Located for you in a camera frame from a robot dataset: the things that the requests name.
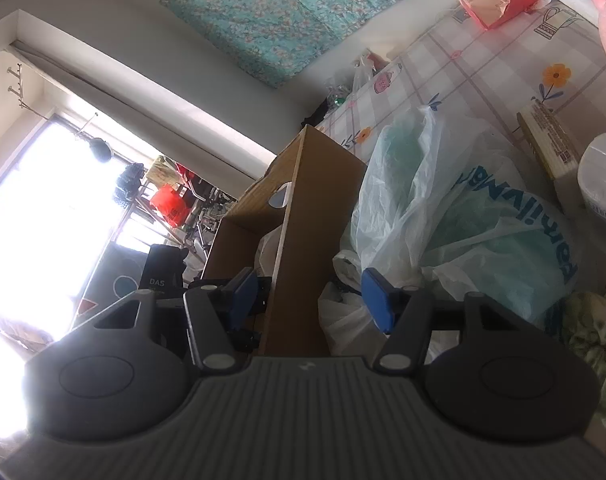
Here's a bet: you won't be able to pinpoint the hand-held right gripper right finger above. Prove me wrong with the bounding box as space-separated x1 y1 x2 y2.
360 267 521 371

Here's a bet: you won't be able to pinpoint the translucent bag with green contents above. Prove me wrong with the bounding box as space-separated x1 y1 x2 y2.
333 105 464 281

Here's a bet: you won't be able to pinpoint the red bag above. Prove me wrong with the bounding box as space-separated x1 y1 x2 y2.
149 182 194 228

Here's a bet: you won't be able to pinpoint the clear plastic bag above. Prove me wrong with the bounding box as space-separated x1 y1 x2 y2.
325 55 375 106

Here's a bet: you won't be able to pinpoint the dark blue hanging clothes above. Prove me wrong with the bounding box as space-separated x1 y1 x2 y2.
115 162 146 206

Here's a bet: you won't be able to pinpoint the white round container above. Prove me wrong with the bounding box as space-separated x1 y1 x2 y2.
577 132 606 233

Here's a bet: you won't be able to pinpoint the teal floral wall cloth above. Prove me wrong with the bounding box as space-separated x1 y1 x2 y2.
160 0 419 89

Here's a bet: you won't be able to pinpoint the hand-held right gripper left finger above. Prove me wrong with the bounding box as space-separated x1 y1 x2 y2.
93 267 261 371

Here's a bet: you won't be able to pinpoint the metal hook rail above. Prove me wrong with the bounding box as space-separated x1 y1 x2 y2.
5 62 50 121

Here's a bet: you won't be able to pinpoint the bright window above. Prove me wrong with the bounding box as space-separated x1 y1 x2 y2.
0 110 234 441

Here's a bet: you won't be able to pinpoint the brown cardboard box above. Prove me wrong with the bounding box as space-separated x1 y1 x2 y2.
200 125 369 356

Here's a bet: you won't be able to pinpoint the white bag with blue print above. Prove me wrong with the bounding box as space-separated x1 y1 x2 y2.
418 152 579 333

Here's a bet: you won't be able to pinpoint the pale green cloth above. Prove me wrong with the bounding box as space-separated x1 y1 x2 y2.
560 280 606 428

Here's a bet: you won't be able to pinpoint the black hanging ball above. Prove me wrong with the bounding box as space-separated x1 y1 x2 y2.
85 137 114 163

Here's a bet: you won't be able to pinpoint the beige printed carton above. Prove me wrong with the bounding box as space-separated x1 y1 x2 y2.
516 100 584 211

